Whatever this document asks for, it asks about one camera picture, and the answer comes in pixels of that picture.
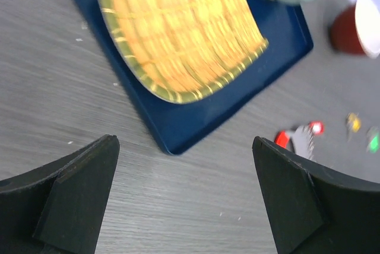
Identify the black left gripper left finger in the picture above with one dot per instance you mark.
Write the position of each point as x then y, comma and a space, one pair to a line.
59, 207

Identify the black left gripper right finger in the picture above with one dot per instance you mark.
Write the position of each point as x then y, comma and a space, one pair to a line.
312, 208

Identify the keyring bunch with tags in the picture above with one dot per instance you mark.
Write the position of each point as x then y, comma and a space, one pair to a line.
301, 139

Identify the key with green tag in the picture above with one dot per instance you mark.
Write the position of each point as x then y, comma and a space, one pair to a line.
372, 137

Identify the key with yellow tag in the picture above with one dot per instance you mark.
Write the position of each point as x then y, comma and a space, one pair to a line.
353, 124

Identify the blue rectangular tray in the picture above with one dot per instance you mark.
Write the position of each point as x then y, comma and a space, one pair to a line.
176, 128

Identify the red bowl white inside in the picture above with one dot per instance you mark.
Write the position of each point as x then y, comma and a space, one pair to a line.
356, 30

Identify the woven bamboo plate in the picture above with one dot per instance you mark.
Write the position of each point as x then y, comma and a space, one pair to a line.
183, 51

